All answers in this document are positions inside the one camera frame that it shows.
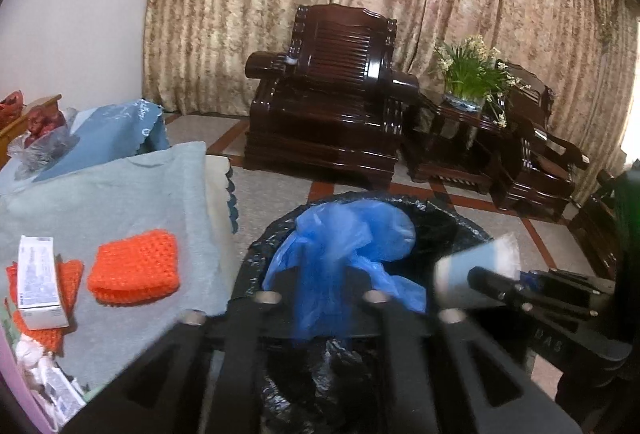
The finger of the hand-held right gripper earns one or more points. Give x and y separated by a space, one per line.
500 286
575 286

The large orange foam net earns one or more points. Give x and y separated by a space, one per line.
135 264

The white paper scrap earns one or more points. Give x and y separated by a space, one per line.
460 274

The clear bag of red fruit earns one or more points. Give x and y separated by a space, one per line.
42 126

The grey table cloth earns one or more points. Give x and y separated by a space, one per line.
125 194

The pile of white wrappers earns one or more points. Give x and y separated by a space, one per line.
50 384

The cream scalloped cloth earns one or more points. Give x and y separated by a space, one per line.
220 194

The dark wooden armchair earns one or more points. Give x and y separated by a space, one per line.
535 163
325 113

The red mesh bag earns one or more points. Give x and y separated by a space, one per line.
10 106

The blue embroidered cloth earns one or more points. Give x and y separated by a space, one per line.
110 133

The green plant in patterned bowl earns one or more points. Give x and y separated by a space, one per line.
470 73

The light wooden bench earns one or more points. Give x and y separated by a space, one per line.
50 102

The dark wooden side table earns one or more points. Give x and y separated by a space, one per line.
445 148

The black-lined trash bin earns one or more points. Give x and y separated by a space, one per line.
450 224

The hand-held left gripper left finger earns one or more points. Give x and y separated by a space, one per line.
245 344

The long white carton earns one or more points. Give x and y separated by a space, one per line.
40 284

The beige patterned curtain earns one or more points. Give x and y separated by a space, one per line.
225 13

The pink plastic basin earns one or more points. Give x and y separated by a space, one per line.
15 394

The dark wooden chair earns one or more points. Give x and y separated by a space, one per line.
597 224

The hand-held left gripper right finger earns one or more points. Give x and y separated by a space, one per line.
400 344

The blue plastic bag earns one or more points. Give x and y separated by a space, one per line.
340 244

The flattened orange foam net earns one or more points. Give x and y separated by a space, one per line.
71 274

